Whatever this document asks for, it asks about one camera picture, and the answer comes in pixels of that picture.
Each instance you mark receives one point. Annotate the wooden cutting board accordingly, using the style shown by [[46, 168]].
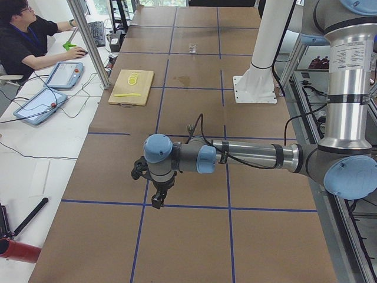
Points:
[[142, 87]]

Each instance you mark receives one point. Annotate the teach pendant tablet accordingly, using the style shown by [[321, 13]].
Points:
[[41, 106], [65, 75]]

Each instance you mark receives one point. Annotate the seated person black shirt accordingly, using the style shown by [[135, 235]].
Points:
[[24, 44]]

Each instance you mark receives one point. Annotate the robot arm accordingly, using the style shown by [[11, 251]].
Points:
[[341, 161]]

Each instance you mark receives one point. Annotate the black rod tool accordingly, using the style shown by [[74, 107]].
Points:
[[29, 218]]

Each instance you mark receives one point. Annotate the lemon slice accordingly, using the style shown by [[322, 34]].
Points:
[[133, 79]]

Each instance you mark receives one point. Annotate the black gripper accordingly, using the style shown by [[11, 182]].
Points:
[[161, 185]]

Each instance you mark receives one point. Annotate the yellow plastic knife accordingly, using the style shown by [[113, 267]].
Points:
[[127, 95]]

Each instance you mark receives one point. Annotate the upper teach pendant tablet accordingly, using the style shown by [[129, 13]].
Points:
[[65, 75]]

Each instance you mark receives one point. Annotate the aluminium frame post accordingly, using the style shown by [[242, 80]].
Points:
[[78, 14]]

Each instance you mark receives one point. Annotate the glass measuring cup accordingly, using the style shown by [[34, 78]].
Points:
[[192, 48]]

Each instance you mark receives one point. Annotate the black keyboard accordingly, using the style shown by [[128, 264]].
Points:
[[97, 31]]

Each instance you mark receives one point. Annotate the lower teach pendant tablet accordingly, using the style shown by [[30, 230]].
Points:
[[41, 106]]

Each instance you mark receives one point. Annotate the red cylinder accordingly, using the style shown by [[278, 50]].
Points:
[[19, 251]]

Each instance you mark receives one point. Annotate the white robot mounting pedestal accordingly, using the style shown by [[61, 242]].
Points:
[[256, 85]]

